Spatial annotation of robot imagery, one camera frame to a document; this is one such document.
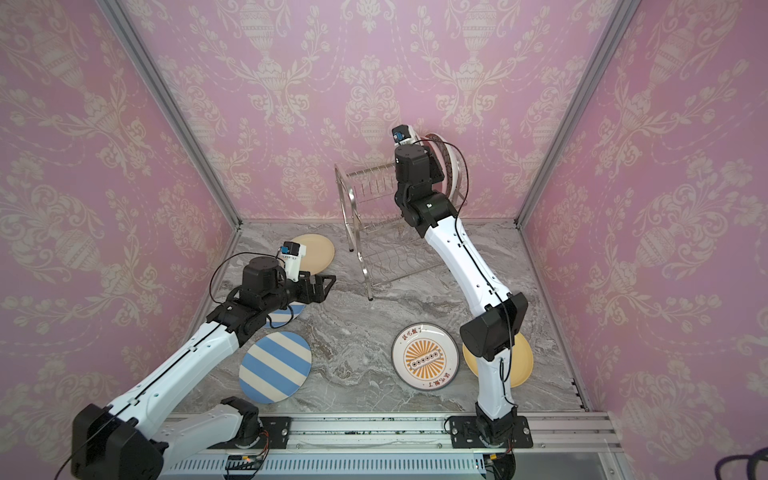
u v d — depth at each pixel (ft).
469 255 1.68
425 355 2.86
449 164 2.46
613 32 2.34
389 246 3.58
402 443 2.40
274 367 2.80
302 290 2.26
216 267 3.50
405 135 2.05
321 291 2.30
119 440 1.24
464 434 2.39
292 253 2.25
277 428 2.46
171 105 2.82
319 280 2.29
